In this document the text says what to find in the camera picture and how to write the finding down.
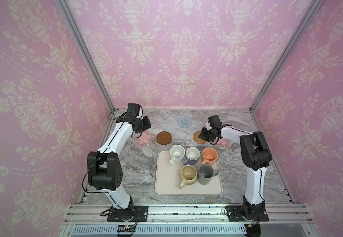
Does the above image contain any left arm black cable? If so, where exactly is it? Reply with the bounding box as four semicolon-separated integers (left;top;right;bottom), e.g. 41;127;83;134
108;108;128;121

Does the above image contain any lavender ceramic mug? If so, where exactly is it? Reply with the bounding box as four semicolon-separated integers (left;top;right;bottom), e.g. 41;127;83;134
183;147;201;166

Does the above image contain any right aluminium corner post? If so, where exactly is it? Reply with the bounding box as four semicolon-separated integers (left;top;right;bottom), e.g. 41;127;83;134
249;0;324;115

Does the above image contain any aluminium corner post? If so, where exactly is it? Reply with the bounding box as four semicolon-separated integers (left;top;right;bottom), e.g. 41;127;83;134
249;0;324;115
55;0;114;111

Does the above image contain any tan rattan round coaster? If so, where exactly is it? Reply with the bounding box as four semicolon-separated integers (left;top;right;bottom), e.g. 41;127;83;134
193;131;206;145

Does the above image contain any pink flower coaster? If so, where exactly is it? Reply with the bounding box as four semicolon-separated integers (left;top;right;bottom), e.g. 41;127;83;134
216;138;230;148
135;131;154;147

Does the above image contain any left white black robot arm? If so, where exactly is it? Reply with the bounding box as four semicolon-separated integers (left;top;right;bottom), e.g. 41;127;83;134
86;115;151;222

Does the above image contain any left aluminium corner post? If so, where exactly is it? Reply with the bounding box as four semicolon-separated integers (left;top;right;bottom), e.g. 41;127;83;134
55;0;114;111

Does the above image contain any aluminium front rail frame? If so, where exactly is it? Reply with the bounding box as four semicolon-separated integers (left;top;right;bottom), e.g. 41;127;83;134
59;203;319;237

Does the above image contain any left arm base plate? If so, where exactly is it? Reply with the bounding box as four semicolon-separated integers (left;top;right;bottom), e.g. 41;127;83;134
106;206;149;222

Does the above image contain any beige rectangular tray mat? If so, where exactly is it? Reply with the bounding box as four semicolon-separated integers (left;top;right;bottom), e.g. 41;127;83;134
155;151;223;196

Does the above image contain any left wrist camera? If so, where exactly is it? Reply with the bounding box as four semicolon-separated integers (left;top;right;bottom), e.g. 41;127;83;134
126;103;142;117

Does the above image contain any white ceramic mug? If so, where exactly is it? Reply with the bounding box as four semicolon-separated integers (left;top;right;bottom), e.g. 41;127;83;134
169;145;185;165

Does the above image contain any blue woven round coaster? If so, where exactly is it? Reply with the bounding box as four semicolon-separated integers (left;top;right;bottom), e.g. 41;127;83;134
177;117;192;128

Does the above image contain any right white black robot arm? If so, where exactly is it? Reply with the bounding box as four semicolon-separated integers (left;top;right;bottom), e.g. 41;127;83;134
199;125;272;222

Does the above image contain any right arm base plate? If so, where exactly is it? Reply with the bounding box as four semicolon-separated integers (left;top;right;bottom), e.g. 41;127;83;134
224;205;269;223

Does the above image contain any grey green ceramic mug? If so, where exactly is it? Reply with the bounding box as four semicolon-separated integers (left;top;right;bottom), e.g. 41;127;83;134
197;164;219;185

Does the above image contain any yellow ceramic mug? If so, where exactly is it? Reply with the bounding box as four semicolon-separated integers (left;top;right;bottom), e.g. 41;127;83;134
179;165;198;189

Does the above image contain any orange ceramic mug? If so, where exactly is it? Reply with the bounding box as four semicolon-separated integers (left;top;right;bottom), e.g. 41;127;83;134
202;148;218;166

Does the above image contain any brown wooden round coaster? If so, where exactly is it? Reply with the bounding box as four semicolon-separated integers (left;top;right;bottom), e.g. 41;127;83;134
156;131;172;145

